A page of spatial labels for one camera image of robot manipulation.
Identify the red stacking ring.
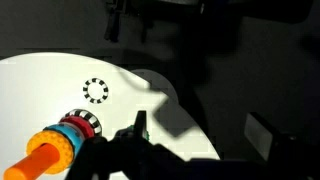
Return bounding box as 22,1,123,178
59,115,96,140

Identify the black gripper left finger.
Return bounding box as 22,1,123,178
65,135,134,180

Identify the small black white striped ring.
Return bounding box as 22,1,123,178
82,77,110,104

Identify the white round pedestal table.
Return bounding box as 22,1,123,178
0,53,219,173

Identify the blue stacking ring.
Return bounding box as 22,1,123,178
43,123,84,158

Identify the large black white striped ring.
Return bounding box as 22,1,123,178
68,108,103,137

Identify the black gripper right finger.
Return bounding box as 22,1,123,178
244,112,320,180

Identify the orange stacking rod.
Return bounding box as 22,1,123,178
3,144,60,180

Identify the orange bumpy ring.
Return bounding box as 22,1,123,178
26,130,75,175

